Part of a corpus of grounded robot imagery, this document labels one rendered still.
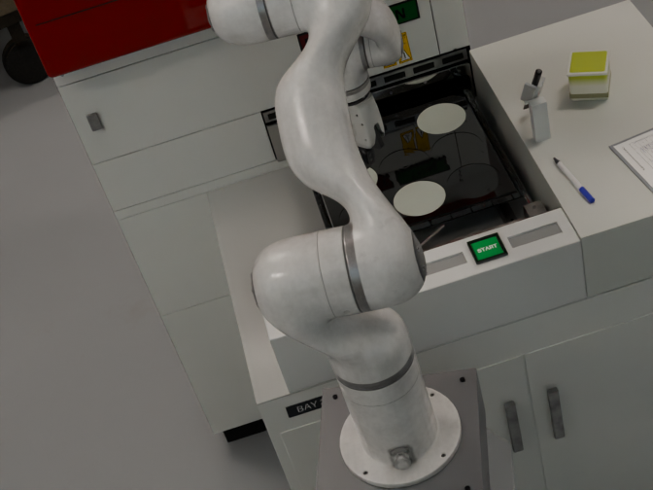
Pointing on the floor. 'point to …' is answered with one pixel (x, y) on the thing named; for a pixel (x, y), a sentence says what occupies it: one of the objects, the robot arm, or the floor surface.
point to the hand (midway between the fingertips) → (365, 157)
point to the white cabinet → (535, 396)
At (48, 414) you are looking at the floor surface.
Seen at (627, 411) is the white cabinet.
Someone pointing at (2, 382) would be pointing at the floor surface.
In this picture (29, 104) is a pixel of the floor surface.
